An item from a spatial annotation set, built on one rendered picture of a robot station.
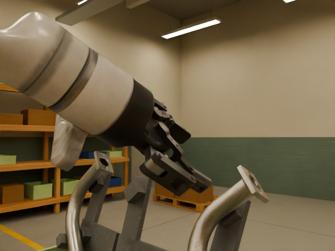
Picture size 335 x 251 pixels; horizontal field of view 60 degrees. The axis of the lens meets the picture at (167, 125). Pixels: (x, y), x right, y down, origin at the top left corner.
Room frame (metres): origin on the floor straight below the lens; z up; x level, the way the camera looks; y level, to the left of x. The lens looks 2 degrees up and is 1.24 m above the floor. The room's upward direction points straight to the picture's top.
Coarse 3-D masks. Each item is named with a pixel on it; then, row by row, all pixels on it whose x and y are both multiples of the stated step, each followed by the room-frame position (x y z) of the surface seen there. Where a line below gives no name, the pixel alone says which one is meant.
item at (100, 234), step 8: (104, 176) 0.70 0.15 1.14; (96, 184) 0.68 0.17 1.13; (104, 184) 0.69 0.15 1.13; (96, 192) 0.70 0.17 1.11; (104, 192) 0.69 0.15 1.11; (96, 200) 0.69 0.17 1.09; (88, 208) 0.71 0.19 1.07; (96, 208) 0.68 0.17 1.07; (88, 216) 0.69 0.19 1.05; (96, 216) 0.68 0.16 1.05; (88, 224) 0.68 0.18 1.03; (96, 224) 0.66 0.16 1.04; (96, 232) 0.65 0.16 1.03; (104, 232) 0.63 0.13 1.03; (112, 232) 0.61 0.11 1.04; (96, 240) 0.64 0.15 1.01; (104, 240) 0.62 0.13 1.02; (112, 240) 0.60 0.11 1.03; (88, 248) 0.65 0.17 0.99; (96, 248) 0.63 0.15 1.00; (104, 248) 0.61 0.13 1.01; (112, 248) 0.59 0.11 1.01
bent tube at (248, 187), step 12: (240, 168) 0.45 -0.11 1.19; (240, 180) 0.45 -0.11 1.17; (252, 180) 0.46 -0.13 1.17; (228, 192) 0.45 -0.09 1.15; (240, 192) 0.44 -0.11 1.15; (252, 192) 0.42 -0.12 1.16; (264, 192) 0.45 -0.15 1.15; (216, 204) 0.46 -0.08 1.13; (228, 204) 0.45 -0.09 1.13; (240, 204) 0.45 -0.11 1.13; (204, 216) 0.46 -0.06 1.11; (216, 216) 0.46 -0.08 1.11; (204, 228) 0.46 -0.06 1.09; (192, 240) 0.46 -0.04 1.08; (204, 240) 0.46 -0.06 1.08
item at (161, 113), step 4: (156, 112) 0.34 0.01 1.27; (160, 112) 0.35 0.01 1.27; (164, 112) 0.37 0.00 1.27; (152, 116) 0.34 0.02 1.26; (156, 116) 0.34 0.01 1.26; (160, 116) 0.34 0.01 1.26; (164, 116) 0.36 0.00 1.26; (168, 116) 0.38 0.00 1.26; (156, 120) 0.34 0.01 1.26; (160, 120) 0.35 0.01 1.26; (164, 120) 0.37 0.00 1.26; (168, 120) 0.38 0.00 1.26; (172, 120) 0.40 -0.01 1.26
